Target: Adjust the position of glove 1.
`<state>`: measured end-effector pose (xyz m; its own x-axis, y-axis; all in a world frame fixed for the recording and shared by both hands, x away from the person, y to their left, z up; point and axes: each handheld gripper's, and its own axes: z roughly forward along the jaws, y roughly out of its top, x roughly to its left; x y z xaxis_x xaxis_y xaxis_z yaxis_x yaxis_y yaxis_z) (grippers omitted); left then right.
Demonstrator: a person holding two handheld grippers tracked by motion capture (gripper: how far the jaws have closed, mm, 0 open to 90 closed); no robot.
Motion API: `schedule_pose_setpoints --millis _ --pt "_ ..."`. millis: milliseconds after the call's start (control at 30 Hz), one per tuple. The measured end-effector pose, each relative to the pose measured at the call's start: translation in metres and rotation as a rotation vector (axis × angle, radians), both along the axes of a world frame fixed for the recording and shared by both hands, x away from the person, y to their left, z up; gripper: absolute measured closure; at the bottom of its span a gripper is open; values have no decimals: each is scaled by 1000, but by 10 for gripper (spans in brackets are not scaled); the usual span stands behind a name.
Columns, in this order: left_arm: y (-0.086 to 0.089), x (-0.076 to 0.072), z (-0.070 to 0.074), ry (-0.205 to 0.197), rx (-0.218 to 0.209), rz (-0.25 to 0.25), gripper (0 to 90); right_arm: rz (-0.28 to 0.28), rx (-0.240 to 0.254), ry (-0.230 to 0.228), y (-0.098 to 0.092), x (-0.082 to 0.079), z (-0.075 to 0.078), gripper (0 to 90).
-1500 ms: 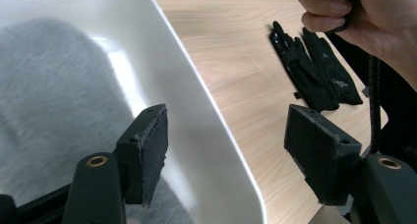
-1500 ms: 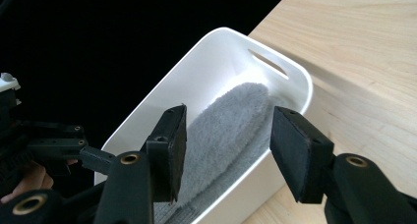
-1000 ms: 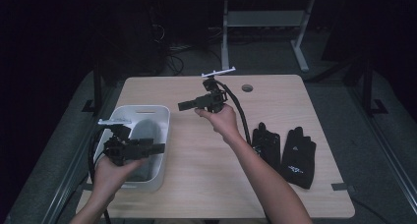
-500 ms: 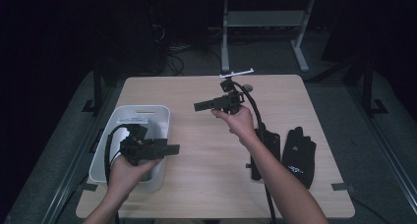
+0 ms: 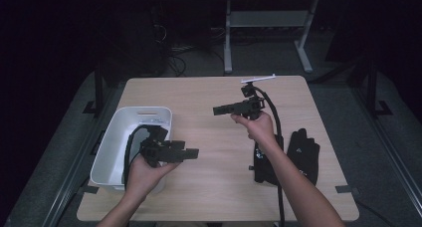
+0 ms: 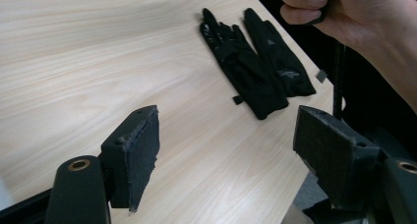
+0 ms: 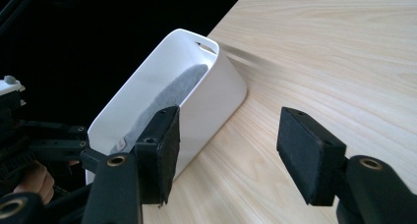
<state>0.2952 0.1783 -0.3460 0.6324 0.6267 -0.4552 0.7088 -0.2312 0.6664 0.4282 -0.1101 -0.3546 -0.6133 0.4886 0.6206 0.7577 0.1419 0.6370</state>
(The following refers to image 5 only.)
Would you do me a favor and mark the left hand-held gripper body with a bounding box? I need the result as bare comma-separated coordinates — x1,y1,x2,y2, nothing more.
138,125,183,168

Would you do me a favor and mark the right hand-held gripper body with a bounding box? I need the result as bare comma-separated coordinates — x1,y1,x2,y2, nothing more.
239,74,277,120

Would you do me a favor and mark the white plastic bin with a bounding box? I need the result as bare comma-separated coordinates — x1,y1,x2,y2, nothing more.
90,106,173,192

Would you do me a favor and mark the black glove with light print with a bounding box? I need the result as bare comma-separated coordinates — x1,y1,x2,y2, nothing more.
253,133,285,186

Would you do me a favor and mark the black glove with triangle logo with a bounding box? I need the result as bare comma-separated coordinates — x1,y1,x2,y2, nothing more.
287,127,321,186

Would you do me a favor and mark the person's right hand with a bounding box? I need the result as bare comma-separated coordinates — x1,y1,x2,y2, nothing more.
231,111,280,151

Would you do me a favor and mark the person's left hand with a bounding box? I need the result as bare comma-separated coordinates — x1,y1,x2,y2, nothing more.
125,155,180,200

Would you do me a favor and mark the grey tape piece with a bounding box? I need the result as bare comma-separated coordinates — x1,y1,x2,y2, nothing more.
79,184,100,195
334,184,360,195

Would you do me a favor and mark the right hand-held gripper black cable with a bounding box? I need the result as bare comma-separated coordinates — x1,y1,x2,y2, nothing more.
253,87,287,227

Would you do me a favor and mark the hand-held gripper black cable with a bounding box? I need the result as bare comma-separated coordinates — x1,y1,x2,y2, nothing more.
121,123,150,190
253,87,287,227

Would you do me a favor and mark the left hand-held gripper black cable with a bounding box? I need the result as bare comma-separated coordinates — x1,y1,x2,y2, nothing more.
121,123,150,190

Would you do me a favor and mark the tangle of dark cables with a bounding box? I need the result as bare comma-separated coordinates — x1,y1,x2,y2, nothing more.
152,24,227,77

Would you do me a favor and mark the aluminium rail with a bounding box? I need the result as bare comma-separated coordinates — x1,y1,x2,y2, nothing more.
41,87,118,227
351,87,422,218

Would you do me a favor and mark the black metal post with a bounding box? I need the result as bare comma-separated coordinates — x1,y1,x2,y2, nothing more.
83,62,105,115
365,59,394,117

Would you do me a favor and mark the white metal desk frame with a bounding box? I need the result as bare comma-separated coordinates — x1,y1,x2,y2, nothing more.
223,0,319,74

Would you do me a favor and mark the black floor cable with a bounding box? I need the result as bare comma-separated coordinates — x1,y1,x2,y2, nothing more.
354,198,396,227

